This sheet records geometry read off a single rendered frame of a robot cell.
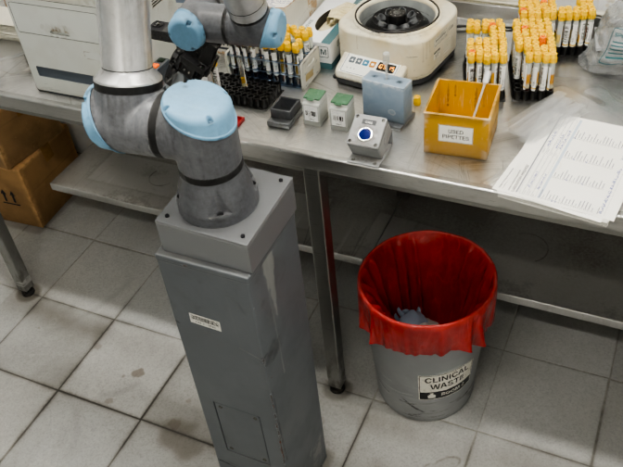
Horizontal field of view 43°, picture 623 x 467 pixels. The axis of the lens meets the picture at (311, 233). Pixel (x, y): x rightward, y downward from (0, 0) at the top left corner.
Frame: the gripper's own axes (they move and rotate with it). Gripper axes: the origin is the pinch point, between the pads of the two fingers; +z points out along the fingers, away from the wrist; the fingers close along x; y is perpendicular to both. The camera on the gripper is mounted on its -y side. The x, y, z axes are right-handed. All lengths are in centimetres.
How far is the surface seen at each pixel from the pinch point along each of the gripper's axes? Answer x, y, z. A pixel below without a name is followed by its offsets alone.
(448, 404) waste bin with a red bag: -4, 103, 38
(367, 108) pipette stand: 7.7, 41.0, -21.2
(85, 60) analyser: -4.5, -19.4, 3.5
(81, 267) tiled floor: 12, -12, 114
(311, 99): 2.0, 29.9, -19.5
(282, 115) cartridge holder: 0.3, 26.1, -12.3
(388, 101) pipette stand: 7, 44, -27
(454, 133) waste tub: 0, 58, -35
